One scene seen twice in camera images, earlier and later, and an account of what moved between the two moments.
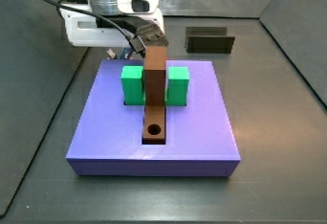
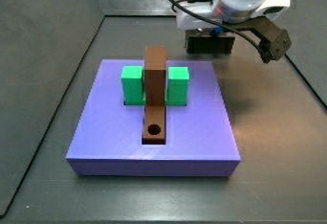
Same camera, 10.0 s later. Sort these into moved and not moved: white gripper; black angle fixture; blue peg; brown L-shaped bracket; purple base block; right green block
Moved: white gripper; blue peg
Not moved: right green block; brown L-shaped bracket; black angle fixture; purple base block
